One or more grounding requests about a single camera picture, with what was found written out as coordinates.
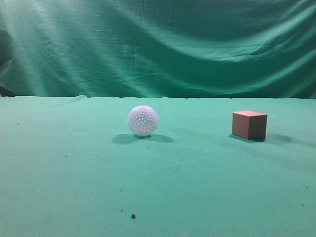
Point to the red cube block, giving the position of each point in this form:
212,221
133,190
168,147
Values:
249,125

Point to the white dimpled golf ball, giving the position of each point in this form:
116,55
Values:
142,120

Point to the green backdrop cloth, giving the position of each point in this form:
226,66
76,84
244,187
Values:
158,48

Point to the green table cloth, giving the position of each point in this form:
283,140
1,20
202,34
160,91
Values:
71,167

